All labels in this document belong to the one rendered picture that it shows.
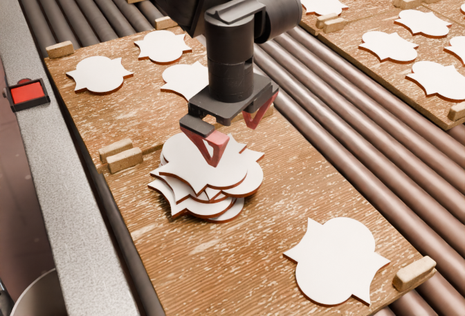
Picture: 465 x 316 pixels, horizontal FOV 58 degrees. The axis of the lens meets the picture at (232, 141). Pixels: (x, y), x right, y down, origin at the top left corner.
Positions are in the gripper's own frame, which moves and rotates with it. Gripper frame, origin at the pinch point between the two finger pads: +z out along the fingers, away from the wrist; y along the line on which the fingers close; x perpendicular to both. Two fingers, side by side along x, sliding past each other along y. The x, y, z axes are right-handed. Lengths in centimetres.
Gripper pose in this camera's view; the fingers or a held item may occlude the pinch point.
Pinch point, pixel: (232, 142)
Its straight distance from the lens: 60.1
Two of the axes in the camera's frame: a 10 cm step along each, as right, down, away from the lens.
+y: 5.8, -5.6, 5.9
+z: 0.2, 7.4, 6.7
